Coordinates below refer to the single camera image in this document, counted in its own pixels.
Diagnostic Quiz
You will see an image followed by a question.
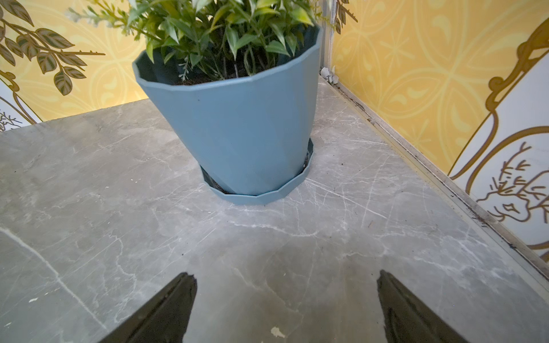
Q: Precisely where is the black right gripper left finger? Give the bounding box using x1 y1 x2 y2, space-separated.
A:
100 272 197 343

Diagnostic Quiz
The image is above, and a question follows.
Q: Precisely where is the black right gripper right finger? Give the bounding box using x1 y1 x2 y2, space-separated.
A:
377 270 467 343

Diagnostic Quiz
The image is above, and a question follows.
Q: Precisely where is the blue-grey plastic flower pot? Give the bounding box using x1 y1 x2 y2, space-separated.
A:
132 27 323 195

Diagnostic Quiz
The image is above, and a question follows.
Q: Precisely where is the green artificial plant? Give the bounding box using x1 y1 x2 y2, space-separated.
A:
67 0 322 84

